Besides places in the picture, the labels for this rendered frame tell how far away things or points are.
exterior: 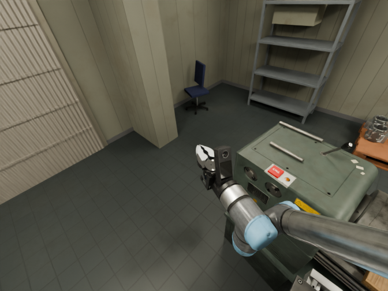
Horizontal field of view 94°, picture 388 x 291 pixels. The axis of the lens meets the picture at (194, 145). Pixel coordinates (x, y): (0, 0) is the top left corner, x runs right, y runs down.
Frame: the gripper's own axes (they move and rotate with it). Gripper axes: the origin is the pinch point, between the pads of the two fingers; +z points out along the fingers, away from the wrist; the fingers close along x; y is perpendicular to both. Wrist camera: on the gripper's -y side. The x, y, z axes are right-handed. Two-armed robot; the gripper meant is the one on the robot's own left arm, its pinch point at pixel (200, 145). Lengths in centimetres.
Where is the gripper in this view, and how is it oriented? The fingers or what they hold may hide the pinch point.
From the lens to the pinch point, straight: 64.9
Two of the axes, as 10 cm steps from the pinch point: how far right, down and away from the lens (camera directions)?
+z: -4.2, -5.8, 6.9
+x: 9.0, -2.2, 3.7
